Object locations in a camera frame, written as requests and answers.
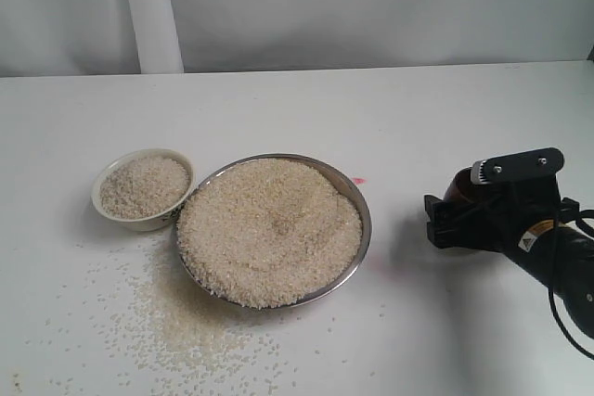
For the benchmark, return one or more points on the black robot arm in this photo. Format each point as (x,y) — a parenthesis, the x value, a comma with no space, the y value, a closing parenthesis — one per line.
(562,261)

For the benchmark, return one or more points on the rice heap in tray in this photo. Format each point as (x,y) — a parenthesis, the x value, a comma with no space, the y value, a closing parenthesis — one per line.
(269,233)

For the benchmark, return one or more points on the round steel tray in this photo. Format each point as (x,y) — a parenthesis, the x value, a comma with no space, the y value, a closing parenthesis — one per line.
(366,229)

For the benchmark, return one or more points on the white ceramic bowl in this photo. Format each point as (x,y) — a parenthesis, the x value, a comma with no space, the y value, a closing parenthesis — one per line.
(156,221)

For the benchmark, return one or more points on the spilled rice on table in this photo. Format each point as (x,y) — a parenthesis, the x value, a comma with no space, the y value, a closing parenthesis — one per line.
(120,317)

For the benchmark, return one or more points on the brown wooden cup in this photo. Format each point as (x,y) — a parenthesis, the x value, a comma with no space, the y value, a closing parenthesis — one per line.
(462,189)

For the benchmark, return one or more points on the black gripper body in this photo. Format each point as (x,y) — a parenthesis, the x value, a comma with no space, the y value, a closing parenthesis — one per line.
(509,216)

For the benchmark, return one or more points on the white vertical post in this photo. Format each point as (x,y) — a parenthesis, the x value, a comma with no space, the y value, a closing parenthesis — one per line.
(156,37)

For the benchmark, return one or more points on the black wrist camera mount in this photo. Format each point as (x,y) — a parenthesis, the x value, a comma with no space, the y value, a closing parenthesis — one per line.
(517,167)

